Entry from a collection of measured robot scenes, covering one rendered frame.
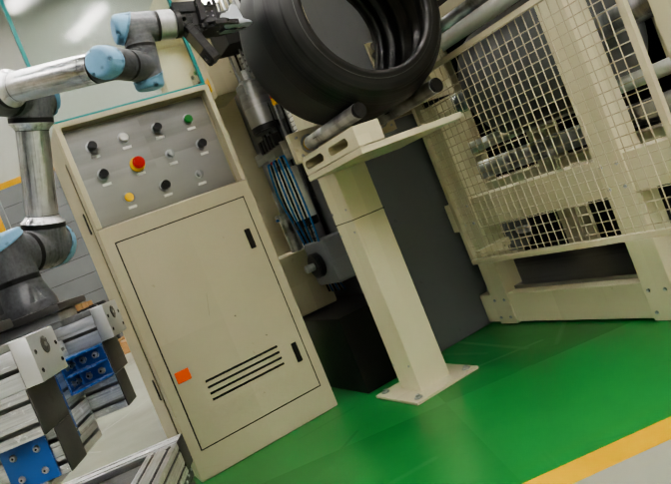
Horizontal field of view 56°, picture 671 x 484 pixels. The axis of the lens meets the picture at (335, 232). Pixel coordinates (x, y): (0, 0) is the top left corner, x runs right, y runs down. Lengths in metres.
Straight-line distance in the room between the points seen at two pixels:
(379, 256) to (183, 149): 0.81
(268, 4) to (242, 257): 0.92
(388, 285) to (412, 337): 0.19
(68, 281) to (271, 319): 9.25
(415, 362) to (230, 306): 0.67
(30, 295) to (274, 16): 0.96
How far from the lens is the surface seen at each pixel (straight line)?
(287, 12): 1.76
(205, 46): 1.75
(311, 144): 2.00
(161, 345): 2.21
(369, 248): 2.10
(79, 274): 11.38
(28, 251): 1.87
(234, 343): 2.27
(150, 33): 1.72
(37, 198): 1.93
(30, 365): 1.30
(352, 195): 2.10
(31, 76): 1.73
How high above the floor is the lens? 0.68
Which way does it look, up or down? 2 degrees down
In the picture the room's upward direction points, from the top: 22 degrees counter-clockwise
